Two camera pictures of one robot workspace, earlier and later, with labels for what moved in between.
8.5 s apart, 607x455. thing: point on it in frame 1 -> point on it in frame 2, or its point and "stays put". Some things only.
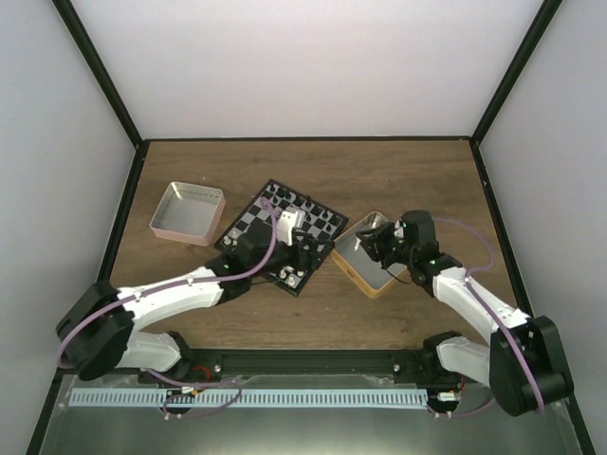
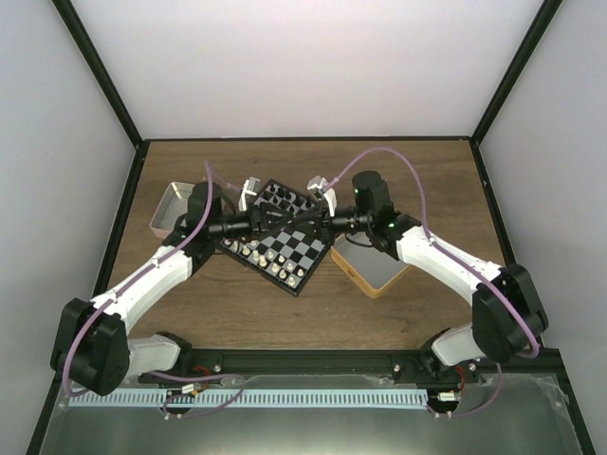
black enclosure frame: (144, 141) stays put
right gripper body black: (384, 247) -> (363, 221)
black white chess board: (297, 214) stays put
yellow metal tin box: (350, 257) stays put
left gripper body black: (300, 262) -> (223, 230)
